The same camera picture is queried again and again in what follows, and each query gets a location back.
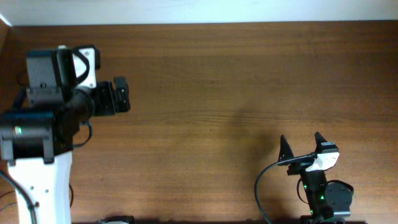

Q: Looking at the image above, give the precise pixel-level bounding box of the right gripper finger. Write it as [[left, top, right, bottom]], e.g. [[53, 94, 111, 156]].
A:
[[315, 132, 326, 152], [278, 135, 294, 165]]

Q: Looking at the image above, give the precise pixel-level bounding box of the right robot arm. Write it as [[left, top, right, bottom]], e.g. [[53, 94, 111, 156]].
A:
[[278, 132, 354, 224]]

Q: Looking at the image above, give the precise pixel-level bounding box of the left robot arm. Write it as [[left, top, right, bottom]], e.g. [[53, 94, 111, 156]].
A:
[[1, 45, 131, 223]]

